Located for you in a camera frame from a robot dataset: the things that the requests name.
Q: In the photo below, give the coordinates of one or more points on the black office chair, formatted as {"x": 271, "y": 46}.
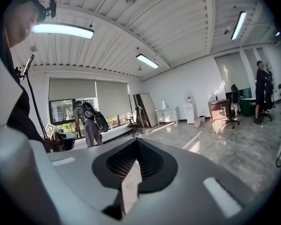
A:
{"x": 134, "y": 125}
{"x": 268, "y": 102}

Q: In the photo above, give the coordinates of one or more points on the white waste bin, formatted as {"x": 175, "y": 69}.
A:
{"x": 202, "y": 119}

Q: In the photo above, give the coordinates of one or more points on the white water dispenser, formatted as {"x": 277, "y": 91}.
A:
{"x": 190, "y": 114}

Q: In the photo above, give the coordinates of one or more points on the brown wooden sink cabinet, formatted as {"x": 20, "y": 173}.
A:
{"x": 216, "y": 111}

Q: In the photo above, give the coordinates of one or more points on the grey roller blind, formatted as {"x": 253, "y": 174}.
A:
{"x": 72, "y": 89}
{"x": 112, "y": 97}

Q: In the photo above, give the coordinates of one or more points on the person's face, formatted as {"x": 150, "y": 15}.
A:
{"x": 18, "y": 24}

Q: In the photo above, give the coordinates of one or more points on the pink waste bin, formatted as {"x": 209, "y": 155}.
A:
{"x": 197, "y": 122}

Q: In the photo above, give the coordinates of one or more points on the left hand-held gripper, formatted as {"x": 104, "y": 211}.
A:
{"x": 50, "y": 130}

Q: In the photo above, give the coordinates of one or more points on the dark brown wooden panel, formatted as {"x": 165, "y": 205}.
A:
{"x": 136, "y": 104}

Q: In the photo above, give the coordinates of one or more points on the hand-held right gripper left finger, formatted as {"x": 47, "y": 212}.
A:
{"x": 84, "y": 172}

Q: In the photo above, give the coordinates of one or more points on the black framed window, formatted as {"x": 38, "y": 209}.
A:
{"x": 61, "y": 111}

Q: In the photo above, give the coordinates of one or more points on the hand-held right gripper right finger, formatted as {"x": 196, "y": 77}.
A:
{"x": 189, "y": 172}

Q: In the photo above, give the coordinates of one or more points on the round smoke detector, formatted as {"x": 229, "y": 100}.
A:
{"x": 130, "y": 1}

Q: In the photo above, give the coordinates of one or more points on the black coat rack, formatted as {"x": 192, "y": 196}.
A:
{"x": 269, "y": 67}

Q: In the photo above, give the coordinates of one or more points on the long ceiling light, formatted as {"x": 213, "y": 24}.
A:
{"x": 61, "y": 30}
{"x": 147, "y": 60}
{"x": 238, "y": 26}

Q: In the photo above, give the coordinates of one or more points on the black head-worn camera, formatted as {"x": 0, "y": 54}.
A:
{"x": 49, "y": 8}

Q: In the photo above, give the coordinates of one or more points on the grey mesh office chair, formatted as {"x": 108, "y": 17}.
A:
{"x": 234, "y": 102}

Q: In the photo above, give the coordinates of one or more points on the person's black shirt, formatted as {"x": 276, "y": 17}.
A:
{"x": 23, "y": 116}

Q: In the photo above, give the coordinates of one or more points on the white roller blind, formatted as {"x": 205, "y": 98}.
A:
{"x": 231, "y": 71}

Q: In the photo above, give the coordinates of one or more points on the white sink cabinet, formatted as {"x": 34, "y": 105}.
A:
{"x": 165, "y": 116}

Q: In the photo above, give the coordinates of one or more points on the green desk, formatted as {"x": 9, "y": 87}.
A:
{"x": 247, "y": 108}

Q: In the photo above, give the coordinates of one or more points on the beige panel with black frame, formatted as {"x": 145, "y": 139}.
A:
{"x": 150, "y": 109}

